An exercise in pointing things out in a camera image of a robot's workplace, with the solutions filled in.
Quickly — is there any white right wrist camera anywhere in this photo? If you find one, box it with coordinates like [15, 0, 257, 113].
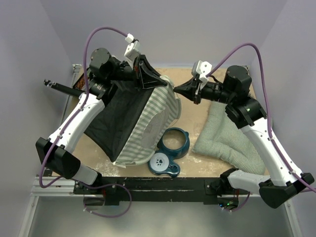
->
[191, 60, 212, 83]

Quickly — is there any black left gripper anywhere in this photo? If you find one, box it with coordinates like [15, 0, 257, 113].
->
[108, 54, 168, 91]

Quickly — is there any black poker chip case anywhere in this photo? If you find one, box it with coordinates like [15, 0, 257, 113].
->
[43, 74, 85, 98]

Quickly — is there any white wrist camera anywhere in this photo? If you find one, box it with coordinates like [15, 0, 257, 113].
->
[124, 33, 140, 62]
[191, 60, 212, 83]

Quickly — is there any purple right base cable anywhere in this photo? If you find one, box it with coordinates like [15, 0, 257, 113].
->
[221, 192, 251, 213]

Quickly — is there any green checkered pet cushion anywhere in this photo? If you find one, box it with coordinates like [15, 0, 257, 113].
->
[193, 102, 266, 175]

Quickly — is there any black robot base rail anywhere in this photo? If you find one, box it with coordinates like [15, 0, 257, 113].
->
[74, 177, 236, 205]

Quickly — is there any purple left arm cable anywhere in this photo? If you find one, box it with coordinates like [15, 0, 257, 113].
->
[39, 26, 129, 189]

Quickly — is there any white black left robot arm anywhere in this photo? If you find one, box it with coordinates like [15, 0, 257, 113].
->
[36, 48, 177, 194]

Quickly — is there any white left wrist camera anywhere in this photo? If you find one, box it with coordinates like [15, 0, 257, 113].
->
[124, 33, 140, 62]

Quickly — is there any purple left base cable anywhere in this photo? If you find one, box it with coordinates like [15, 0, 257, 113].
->
[83, 182, 132, 218]

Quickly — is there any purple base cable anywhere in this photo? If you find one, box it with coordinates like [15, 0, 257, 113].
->
[83, 182, 132, 218]
[221, 192, 251, 213]

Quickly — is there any teal pet bowl stand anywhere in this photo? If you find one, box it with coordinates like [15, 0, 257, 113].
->
[148, 127, 190, 178]

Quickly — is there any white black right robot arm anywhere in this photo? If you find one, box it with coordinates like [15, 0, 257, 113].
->
[174, 63, 315, 209]

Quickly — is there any green striped pet tent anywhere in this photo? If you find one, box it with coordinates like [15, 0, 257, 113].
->
[85, 76, 181, 167]

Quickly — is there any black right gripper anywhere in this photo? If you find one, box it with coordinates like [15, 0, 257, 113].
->
[174, 76, 234, 105]

